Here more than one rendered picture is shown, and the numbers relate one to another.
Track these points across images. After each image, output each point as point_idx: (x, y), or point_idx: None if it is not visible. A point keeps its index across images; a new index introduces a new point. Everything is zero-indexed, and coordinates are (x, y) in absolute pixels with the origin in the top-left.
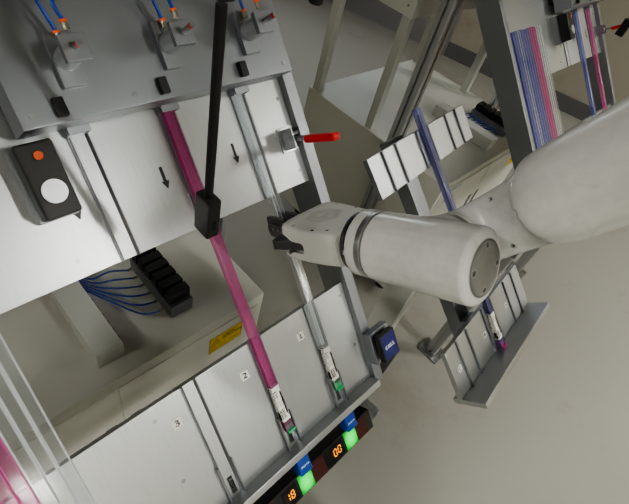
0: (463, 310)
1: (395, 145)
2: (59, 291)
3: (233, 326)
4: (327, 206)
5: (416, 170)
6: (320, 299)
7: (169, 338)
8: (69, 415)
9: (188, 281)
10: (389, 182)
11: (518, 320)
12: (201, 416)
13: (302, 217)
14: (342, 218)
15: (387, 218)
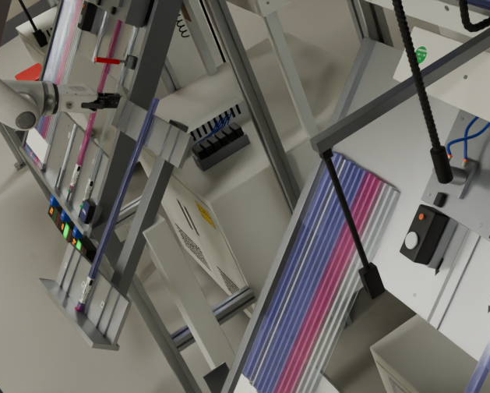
0: (115, 282)
1: (133, 105)
2: (210, 112)
3: (203, 208)
4: (89, 91)
5: (132, 133)
6: (104, 157)
7: (181, 169)
8: (153, 155)
9: (226, 164)
10: (118, 120)
11: (96, 328)
12: (71, 143)
13: (85, 86)
14: (64, 87)
15: (32, 80)
